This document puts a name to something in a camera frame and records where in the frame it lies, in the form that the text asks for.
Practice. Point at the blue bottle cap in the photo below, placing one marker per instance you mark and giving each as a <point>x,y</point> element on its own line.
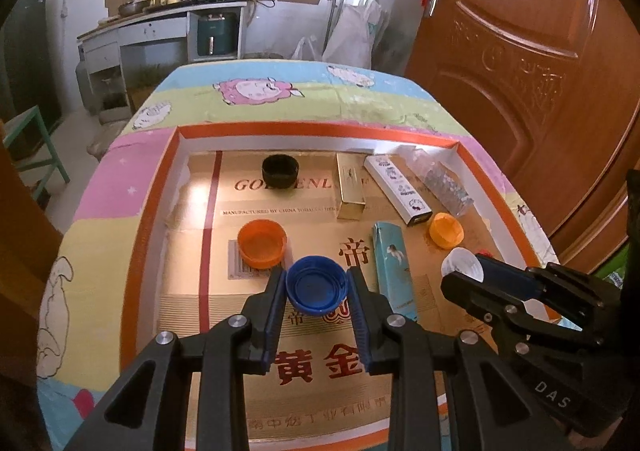
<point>316,283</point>

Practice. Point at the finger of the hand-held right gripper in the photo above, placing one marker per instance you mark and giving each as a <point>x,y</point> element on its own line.
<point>470,293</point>
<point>507,276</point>

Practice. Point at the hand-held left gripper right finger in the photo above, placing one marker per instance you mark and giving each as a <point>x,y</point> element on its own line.
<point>361,321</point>

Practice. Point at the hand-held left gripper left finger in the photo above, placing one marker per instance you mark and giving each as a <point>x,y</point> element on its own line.
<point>274,316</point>

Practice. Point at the orange bottle cap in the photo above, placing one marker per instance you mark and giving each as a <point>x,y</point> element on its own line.
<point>445,230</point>

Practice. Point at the red-orange bottle cap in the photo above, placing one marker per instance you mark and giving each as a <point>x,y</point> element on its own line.
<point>262,245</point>

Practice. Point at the brown wooden door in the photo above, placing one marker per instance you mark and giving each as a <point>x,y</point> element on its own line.
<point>525,81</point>

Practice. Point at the white cartoon print box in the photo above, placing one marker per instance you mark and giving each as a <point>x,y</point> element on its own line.
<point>397,188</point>

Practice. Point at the dark metal cabinet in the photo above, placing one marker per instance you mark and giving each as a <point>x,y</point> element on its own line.
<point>25,61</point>

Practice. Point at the clear glitter-filled plastic box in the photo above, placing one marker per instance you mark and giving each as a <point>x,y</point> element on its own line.
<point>440,181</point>

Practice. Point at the gold rectangular box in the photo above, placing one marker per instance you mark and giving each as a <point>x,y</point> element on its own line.
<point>350,191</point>

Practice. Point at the grey kitchen counter cabinet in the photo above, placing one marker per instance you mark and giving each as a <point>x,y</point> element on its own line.
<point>150,26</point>

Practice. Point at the green printed carton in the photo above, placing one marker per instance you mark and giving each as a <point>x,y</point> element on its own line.
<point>615,275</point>

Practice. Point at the white bottle cap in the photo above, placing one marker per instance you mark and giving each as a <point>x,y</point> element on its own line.
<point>462,265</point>

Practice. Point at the shallow orange-rimmed cardboard tray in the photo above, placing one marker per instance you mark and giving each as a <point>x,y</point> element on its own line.
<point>210,281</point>

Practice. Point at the grey metal pipe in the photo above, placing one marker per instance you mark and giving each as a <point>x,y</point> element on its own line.
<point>329,21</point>

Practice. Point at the teal rectangular box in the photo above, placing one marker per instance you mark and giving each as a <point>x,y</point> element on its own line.
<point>395,266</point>

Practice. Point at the green wooden stool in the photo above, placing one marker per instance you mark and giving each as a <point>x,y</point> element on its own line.
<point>35,118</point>

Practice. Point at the metal wok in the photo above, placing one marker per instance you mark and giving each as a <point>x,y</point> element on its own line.
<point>132,8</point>

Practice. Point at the black bottle cap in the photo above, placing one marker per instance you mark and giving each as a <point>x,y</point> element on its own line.
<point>280,171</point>

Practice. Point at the large white plastic bag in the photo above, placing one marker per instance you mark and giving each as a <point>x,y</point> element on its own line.
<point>357,31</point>

